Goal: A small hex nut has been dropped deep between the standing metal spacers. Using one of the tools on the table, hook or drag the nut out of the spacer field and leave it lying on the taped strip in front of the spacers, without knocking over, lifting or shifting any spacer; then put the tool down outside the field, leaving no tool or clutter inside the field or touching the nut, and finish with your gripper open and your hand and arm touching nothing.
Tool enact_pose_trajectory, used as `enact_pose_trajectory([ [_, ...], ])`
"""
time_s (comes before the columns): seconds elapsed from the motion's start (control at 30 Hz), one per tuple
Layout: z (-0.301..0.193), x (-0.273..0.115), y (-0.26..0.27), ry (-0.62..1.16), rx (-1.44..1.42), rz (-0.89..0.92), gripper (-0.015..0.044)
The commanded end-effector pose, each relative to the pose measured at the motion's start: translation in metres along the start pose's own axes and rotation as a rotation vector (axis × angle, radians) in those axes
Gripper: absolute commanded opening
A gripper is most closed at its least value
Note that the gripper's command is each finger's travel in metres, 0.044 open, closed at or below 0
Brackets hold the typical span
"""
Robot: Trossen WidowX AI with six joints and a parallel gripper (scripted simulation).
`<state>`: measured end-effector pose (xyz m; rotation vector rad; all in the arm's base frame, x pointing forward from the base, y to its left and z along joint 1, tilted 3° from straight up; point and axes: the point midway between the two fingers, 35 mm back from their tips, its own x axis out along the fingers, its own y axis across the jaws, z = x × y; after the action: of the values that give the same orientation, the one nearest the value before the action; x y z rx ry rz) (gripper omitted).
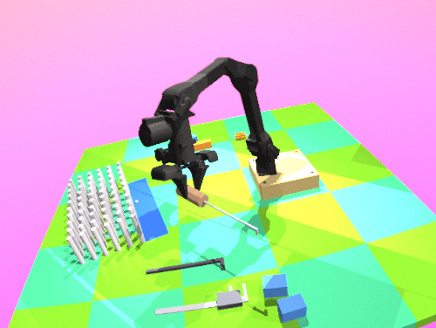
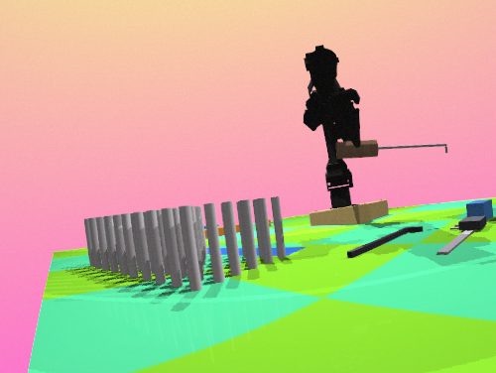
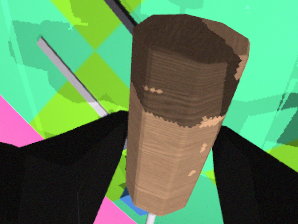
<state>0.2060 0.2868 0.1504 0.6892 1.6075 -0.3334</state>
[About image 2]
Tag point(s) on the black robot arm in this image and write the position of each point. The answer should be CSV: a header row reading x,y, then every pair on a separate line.
x,y
322,64

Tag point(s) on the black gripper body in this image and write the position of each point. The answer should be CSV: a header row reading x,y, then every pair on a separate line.
x,y
339,101

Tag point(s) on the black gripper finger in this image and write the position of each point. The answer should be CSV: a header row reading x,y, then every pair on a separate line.
x,y
341,134
350,122

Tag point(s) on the orange flat bar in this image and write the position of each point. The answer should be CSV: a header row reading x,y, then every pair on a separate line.
x,y
220,230

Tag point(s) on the wooden-handled metal pick tool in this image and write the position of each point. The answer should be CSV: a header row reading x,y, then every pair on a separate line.
x,y
369,148

